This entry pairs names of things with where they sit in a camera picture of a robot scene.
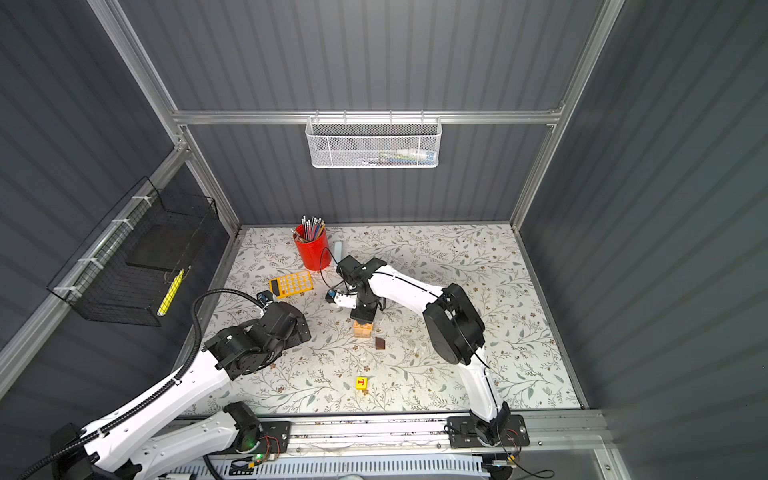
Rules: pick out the white wire wall basket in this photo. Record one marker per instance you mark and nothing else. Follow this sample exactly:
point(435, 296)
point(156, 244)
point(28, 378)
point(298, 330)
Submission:
point(337, 145)

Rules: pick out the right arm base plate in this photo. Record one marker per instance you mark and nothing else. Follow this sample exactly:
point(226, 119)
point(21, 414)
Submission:
point(468, 432)

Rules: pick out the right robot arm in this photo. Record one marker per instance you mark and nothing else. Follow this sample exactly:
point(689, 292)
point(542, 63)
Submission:
point(454, 326)

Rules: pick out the light blue eraser block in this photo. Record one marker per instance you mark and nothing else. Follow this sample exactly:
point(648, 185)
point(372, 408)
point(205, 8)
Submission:
point(337, 250)

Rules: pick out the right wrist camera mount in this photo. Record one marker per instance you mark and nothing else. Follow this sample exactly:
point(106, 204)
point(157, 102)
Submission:
point(341, 300)

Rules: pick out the yellow highlighter marker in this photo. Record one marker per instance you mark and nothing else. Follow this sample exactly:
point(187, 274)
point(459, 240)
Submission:
point(170, 293)

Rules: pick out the black wire side basket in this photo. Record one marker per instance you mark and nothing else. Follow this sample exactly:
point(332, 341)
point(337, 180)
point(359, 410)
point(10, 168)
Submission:
point(124, 274)

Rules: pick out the picture domino block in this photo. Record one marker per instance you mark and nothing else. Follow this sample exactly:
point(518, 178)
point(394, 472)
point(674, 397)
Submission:
point(362, 330)

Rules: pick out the yellow letter cube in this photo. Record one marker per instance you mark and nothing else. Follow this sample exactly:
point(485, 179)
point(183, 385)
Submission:
point(362, 383)

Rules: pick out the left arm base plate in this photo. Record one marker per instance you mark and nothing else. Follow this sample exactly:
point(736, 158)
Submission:
point(270, 438)

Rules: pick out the red pencil cup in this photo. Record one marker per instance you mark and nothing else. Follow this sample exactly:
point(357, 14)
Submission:
point(315, 254)

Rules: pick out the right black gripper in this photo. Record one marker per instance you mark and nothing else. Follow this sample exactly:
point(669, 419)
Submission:
point(355, 314)

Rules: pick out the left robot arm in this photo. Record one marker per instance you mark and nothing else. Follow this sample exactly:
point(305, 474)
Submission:
point(130, 444)

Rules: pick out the pencils bundle in cup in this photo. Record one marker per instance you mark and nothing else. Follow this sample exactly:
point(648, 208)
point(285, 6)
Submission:
point(309, 230)

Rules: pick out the yellow calculator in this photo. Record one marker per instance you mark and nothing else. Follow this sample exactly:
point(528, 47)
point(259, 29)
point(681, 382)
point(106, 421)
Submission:
point(291, 284)

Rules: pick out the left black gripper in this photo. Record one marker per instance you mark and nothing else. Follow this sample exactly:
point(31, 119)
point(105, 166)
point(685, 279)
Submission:
point(298, 337)

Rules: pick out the markers in white basket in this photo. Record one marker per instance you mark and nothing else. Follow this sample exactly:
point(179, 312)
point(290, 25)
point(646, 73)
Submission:
point(407, 157)

